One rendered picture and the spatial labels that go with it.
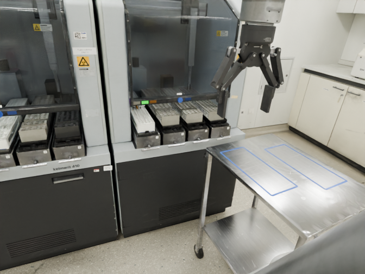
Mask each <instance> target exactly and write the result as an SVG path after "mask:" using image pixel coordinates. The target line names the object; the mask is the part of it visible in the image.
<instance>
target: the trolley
mask: <svg viewBox="0 0 365 274"><path fill-rule="evenodd" d="M212 157H214V158H215V159H216V160H217V161H218V162H219V163H220V164H221V165H222V166H223V167H224V168H226V169H227V170H228V171H229V172H230V173H231V174H232V175H233V176H234V177H235V178H237V179H238V180H239V181H240V182H241V183H242V184H243V185H244V186H245V187H246V188H247V189H249V190H250V191H251V192H252V193H253V194H254V199H253V203H252V207H251V208H249V209H246V210H244V211H241V212H239V213H236V214H233V215H230V216H227V217H225V218H222V219H220V220H217V221H214V222H212V223H209V224H206V225H204V221H205V212H206V204H207V195H208V189H209V181H210V172H211V163H212ZM259 199H260V200H261V201H262V202H263V203H264V204H265V205H266V206H267V207H268V208H269V209H270V210H272V211H273V212H274V213H275V214H276V215H277V216H278V217H279V218H281V219H282V220H283V221H284V222H285V223H286V224H287V225H288V226H289V227H291V228H292V229H293V230H294V231H295V232H296V233H297V234H298V235H299V238H298V241H297V243H296V245H294V244H293V243H292V242H291V241H289V240H288V239H287V238H286V237H285V236H284V235H283V234H282V233H281V232H280V231H279V230H278V229H277V228H276V227H275V226H274V225H273V224H272V223H271V222H270V221H269V220H268V219H267V218H266V217H265V216H264V215H263V214H262V213H261V212H259V211H258V210H257V209H256V208H257V204H258V201H259ZM364 210H365V186H364V185H362V184H361V183H359V182H357V181H355V180H353V179H352V178H350V177H348V176H346V175H345V174H343V173H341V172H339V171H337V170H336V169H334V168H333V167H331V166H329V165H327V164H325V163H324V162H322V161H320V160H318V159H317V158H315V157H313V156H311V155H309V154H308V153H306V152H304V151H302V150H300V149H299V148H297V147H295V146H293V145H292V144H290V143H288V142H287V141H285V140H283V139H281V138H279V137H278V136H276V135H274V134H272V133H270V134H266V135H261V136H256V137H253V138H248V139H243V140H239V141H234V142H229V143H225V144H221V145H216V146H211V147H207V148H206V160H205V170H204V180H203V190H202V200H201V205H200V215H199V225H198V235H197V244H195V245H194V251H195V254H196V256H197V257H198V258H199V259H201V258H203V256H204V252H203V245H202V238H203V230H204V231H205V233H206V234H207V236H208V237H209V238H210V240H211V241H212V243H213V244H214V245H215V247H216V249H217V250H218V251H219V253H220V254H221V255H222V257H223V258H224V260H225V261H226V263H227V264H228V265H229V267H230V268H231V270H232V271H233V273H234V274H249V273H251V272H253V271H255V270H257V269H258V268H260V267H262V266H264V265H265V264H267V263H270V262H271V260H272V259H273V258H274V257H276V256H278V255H280V254H283V253H286V252H291V251H294V250H296V249H297V248H299V247H301V246H302V245H304V244H306V243H308V242H309V241H310V239H312V238H314V239H315V238H317V237H318V235H320V234H322V233H324V232H326V231H328V230H330V229H331V228H333V227H335V226H337V225H339V224H341V223H343V222H344V221H346V220H348V219H350V218H352V217H353V216H355V215H357V214H359V213H360V212H362V211H364Z"/></svg>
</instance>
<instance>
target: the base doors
mask: <svg viewBox="0 0 365 274"><path fill-rule="evenodd" d="M333 86H334V87H337V88H339V89H344V91H342V90H339V89H336V88H333ZM323 88H326V89H329V91H327V90H324V89H323ZM348 91H349V92H352V93H355V94H358V95H359V94H360V96H357V95H354V94H350V93H348ZM341 94H343V96H341V97H340V95H341ZM339 97H340V100H339V102H337V101H338V99H339ZM363 100H364V101H365V90H362V89H358V88H355V87H352V86H348V85H345V84H341V83H338V82H334V81H331V80H328V79H325V78H321V77H317V76H314V75H311V74H307V73H303V72H302V73H301V75H300V79H299V83H298V87H297V90H296V93H295V97H294V101H293V105H292V109H291V113H290V116H289V119H288V125H290V126H291V127H293V128H295V129H297V130H299V131H301V132H302V133H304V134H306V135H308V136H309V137H311V138H313V139H315V140H317V141H318V142H320V143H322V144H323V145H325V146H327V147H329V148H331V149H332V150H334V151H336V152H338V153H340V154H341V155H343V156H345V157H347V158H349V159H351V160H352V161H354V162H356V163H358V164H360V165H361V166H363V167H365V103H364V102H362V101H363Z"/></svg>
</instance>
